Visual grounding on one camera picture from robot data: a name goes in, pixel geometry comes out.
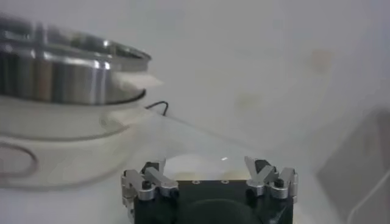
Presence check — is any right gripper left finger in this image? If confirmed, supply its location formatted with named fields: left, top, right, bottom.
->
left=121, top=157, right=180, bottom=209

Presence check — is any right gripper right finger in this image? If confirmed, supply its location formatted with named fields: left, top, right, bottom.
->
left=244, top=156, right=299, bottom=204

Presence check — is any steel perforated steamer basket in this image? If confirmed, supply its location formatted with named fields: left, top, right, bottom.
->
left=0, top=14, right=152, bottom=107

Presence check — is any white round plate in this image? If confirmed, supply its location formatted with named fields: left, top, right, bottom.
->
left=121, top=115, right=324, bottom=224

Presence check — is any white electric cooker base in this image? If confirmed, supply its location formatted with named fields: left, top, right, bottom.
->
left=0, top=71, right=165, bottom=191

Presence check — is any black cooker power cable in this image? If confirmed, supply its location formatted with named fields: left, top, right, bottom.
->
left=145, top=100, right=169, bottom=117

